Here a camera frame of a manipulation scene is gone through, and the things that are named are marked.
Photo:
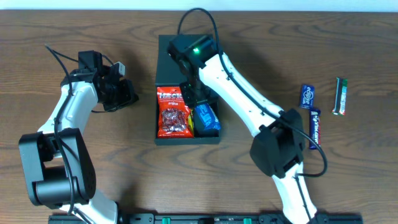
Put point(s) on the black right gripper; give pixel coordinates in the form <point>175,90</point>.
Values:
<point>193,95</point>

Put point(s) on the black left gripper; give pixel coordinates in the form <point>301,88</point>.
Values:
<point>125,94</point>

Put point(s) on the yellow snack bag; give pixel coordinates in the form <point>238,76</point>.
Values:
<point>190,123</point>

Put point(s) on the black box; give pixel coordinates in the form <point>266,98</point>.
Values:
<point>169,74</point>

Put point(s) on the blue cookie pack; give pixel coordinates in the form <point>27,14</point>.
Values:
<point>205,118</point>

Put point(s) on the red candy bag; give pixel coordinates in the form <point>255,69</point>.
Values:
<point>173,113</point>

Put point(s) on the purple Dairy Milk bar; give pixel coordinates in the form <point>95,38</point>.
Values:
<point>315,125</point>

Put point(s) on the green white candy bar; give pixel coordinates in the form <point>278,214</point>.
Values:
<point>340,96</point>

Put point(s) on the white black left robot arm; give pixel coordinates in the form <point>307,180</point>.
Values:
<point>58,171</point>

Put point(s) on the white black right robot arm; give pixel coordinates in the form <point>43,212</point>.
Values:
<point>278,138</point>

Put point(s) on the blue Eclipse mint pack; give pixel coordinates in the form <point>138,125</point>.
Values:
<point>307,96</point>

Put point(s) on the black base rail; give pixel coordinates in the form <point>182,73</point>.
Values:
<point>267,218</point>

